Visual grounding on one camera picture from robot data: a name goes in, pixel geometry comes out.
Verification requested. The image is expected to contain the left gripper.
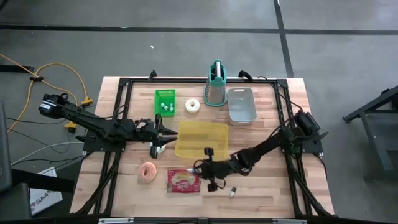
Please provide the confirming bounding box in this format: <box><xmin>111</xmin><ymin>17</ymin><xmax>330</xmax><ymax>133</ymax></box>
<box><xmin>136</xmin><ymin>114</ymin><xmax>178</xmax><ymax>159</ymax></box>

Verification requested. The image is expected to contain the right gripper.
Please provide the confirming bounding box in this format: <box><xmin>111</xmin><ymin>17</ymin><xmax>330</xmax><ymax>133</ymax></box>
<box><xmin>194</xmin><ymin>148</ymin><xmax>237</xmax><ymax>192</ymax></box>

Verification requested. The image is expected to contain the red popcorn packet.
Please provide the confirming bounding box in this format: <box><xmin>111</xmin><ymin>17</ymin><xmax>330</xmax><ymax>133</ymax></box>
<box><xmin>166</xmin><ymin>169</ymin><xmax>201</xmax><ymax>194</ymax></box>

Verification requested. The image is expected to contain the pink frosted sprinkled donut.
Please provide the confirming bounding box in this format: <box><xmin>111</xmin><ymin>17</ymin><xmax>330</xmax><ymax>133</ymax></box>
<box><xmin>138</xmin><ymin>161</ymin><xmax>158</xmax><ymax>184</ymax></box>

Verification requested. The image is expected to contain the yellow translucent plastic bin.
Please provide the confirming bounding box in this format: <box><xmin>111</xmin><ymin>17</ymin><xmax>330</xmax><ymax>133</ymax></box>
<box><xmin>174</xmin><ymin>120</ymin><xmax>229</xmax><ymax>161</ymax></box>

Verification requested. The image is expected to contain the cream frosted donut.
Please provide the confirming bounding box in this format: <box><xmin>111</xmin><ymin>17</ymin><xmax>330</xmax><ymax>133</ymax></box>
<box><xmin>184</xmin><ymin>98</ymin><xmax>201</xmax><ymax>114</ymax></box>

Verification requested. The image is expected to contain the green plastic mesh basket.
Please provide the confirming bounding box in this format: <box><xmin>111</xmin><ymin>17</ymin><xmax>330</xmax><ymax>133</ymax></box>
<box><xmin>154</xmin><ymin>88</ymin><xmax>177</xmax><ymax>118</ymax></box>

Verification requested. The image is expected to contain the grey plastic bin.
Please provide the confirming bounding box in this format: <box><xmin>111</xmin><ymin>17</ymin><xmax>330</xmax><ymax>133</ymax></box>
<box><xmin>226</xmin><ymin>87</ymin><xmax>258</xmax><ymax>126</ymax></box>

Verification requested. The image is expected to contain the black flat beam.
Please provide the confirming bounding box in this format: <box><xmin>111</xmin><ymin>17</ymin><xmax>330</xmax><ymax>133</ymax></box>
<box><xmin>11</xmin><ymin>167</ymin><xmax>76</xmax><ymax>194</ymax></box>

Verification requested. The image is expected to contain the white printed cardboard box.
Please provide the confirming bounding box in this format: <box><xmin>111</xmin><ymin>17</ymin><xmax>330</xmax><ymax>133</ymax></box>
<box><xmin>29</xmin><ymin>166</ymin><xmax>63</xmax><ymax>216</ymax></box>

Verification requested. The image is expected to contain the black flat bar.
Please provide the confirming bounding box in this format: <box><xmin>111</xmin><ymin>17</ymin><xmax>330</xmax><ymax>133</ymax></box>
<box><xmin>0</xmin><ymin>64</ymin><xmax>35</xmax><ymax>74</ymax></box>

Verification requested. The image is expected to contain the dark grey seat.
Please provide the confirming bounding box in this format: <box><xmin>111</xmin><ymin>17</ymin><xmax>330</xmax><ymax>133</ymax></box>
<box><xmin>0</xmin><ymin>182</ymin><xmax>32</xmax><ymax>222</ymax></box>

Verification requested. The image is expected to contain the black metal stand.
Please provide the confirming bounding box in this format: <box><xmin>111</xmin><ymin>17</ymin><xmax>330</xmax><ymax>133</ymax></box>
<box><xmin>343</xmin><ymin>84</ymin><xmax>398</xmax><ymax>181</ymax></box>

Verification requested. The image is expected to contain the teal-handled metal box grater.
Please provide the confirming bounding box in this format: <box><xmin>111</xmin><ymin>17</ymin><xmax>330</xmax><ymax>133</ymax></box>
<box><xmin>203</xmin><ymin>58</ymin><xmax>228</xmax><ymax>108</ymax></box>

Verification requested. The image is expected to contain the silver frame bracket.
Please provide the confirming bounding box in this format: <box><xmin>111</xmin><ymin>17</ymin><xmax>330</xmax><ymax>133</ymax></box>
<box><xmin>272</xmin><ymin>218</ymin><xmax>308</xmax><ymax>224</ymax></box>
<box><xmin>98</xmin><ymin>217</ymin><xmax>135</xmax><ymax>224</ymax></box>

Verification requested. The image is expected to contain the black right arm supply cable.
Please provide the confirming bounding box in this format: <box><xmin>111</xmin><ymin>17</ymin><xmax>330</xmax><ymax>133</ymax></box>
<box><xmin>257</xmin><ymin>75</ymin><xmax>304</xmax><ymax>113</ymax></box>

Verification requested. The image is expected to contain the white floor cable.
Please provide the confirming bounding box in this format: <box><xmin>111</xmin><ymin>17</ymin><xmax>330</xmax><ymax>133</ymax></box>
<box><xmin>11</xmin><ymin>141</ymin><xmax>85</xmax><ymax>166</ymax></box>

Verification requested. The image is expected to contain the yellow extension cable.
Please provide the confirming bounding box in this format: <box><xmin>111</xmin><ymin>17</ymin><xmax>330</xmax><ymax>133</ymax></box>
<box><xmin>0</xmin><ymin>52</ymin><xmax>94</xmax><ymax>134</ymax></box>

